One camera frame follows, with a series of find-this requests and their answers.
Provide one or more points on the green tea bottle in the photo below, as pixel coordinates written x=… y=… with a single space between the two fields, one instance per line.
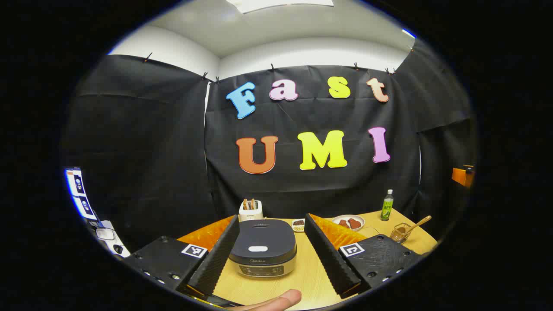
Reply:
x=387 y=207

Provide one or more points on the small divided white dish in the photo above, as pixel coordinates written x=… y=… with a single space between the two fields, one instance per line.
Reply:
x=298 y=224

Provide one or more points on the black silver rice cooker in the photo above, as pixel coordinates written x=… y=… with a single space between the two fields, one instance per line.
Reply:
x=263 y=239

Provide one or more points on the wooden spoon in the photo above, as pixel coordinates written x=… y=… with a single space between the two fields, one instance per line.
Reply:
x=417 y=224

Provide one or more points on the white toaster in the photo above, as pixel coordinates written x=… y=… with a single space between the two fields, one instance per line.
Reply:
x=250 y=214

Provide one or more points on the white round plate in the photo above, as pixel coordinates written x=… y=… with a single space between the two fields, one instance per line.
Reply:
x=360 y=221

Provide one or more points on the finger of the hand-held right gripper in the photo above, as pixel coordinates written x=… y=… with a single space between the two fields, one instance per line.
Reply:
x=462 y=177

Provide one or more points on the small ceiling light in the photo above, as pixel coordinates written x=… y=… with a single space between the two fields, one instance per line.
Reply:
x=408 y=33

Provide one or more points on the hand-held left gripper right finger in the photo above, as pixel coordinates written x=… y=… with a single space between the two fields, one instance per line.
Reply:
x=328 y=259

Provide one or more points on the brown meat piece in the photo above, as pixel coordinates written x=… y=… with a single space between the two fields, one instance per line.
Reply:
x=344 y=223
x=355 y=223

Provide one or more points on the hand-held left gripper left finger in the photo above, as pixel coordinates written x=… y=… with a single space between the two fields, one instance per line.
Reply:
x=218 y=255

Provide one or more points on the white side desk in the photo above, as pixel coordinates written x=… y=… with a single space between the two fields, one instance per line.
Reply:
x=108 y=248

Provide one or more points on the white flat desk device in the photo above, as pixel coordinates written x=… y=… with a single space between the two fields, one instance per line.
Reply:
x=106 y=234

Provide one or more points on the black backdrop cloth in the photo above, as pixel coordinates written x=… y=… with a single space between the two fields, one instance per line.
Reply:
x=173 y=151

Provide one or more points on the large ceiling light panel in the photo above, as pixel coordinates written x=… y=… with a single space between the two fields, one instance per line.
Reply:
x=281 y=4

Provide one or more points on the computer monitor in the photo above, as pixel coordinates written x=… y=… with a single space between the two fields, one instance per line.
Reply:
x=80 y=190

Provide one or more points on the black computer mouse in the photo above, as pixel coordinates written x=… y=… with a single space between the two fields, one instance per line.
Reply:
x=118 y=249

